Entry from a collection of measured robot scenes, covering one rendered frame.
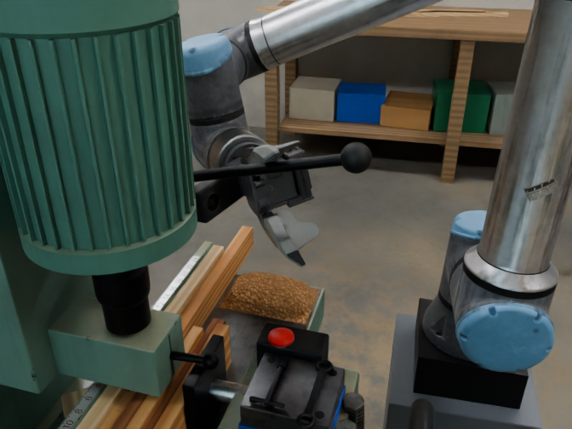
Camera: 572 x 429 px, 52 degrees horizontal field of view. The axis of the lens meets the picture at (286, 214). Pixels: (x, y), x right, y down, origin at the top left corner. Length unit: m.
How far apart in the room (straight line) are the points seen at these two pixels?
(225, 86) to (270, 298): 0.33
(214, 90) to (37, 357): 0.45
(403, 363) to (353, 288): 1.16
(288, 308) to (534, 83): 0.47
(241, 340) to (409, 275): 1.79
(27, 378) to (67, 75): 0.38
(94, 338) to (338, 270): 1.97
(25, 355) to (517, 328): 0.71
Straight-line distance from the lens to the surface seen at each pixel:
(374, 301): 2.43
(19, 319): 0.69
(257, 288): 0.91
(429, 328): 1.28
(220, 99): 0.91
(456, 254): 1.17
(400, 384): 1.32
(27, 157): 0.54
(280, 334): 0.69
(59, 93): 0.49
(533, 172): 0.92
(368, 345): 2.22
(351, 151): 0.64
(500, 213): 0.96
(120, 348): 0.69
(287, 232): 0.76
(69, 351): 0.74
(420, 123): 3.45
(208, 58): 0.90
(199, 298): 0.89
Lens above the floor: 1.48
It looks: 29 degrees down
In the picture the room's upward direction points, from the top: straight up
